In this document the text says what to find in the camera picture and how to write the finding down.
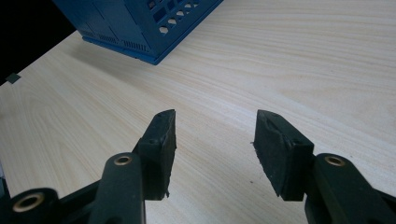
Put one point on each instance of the blue plastic basket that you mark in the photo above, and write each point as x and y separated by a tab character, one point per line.
137	25

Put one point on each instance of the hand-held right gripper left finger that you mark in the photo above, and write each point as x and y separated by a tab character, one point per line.
160	149

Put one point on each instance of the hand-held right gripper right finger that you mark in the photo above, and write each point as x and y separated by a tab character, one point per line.
281	152

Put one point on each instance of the small dark tape patch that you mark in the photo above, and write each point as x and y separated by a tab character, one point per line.
12	78

